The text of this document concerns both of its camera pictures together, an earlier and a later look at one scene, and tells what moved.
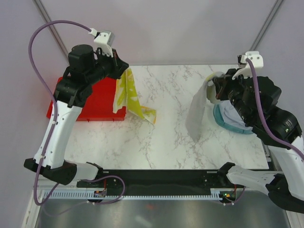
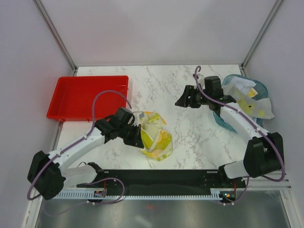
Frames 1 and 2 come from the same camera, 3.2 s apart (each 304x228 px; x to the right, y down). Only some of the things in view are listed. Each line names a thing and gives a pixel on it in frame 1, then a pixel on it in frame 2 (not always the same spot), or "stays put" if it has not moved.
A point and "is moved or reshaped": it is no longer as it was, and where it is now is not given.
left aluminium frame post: (54, 30) stays put
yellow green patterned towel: (126, 94) → (157, 142)
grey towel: (195, 120) is moved or reshaped
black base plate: (163, 179) stays put
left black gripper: (118, 64) → (136, 140)
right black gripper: (222, 83) → (189, 90)
